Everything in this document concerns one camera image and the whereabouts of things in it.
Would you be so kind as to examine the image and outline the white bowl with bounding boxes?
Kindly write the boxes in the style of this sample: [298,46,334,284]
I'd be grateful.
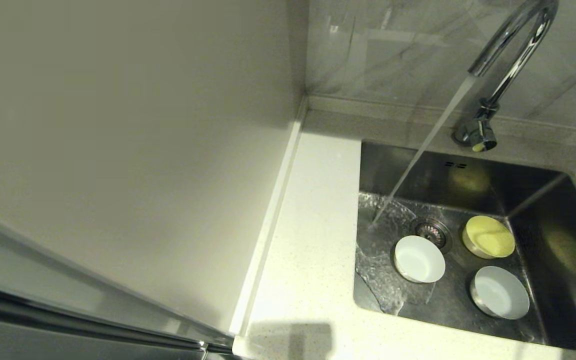
[393,235,447,284]

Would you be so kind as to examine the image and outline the yellow bowl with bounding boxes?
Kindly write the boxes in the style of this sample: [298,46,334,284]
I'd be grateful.
[462,215,516,260]

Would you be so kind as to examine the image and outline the pale blue bowl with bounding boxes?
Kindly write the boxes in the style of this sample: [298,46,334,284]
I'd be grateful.
[470,265,531,320]

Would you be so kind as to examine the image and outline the chrome gooseneck faucet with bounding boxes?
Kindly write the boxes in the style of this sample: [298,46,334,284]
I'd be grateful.
[452,0,560,153]

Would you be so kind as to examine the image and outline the stainless steel sink basin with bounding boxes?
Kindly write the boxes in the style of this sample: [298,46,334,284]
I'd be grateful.
[353,140,576,355]

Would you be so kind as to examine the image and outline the round metal drain strainer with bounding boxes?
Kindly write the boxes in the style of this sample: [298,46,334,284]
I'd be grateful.
[408,216,453,253]

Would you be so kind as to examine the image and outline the running water stream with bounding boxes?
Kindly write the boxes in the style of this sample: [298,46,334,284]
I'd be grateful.
[369,74,478,228]

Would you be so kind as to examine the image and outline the white cabinet side panel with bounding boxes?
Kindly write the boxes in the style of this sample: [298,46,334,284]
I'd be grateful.
[0,0,310,346]

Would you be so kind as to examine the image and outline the stainless steel appliance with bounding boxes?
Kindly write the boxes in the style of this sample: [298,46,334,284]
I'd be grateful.
[0,282,234,360]

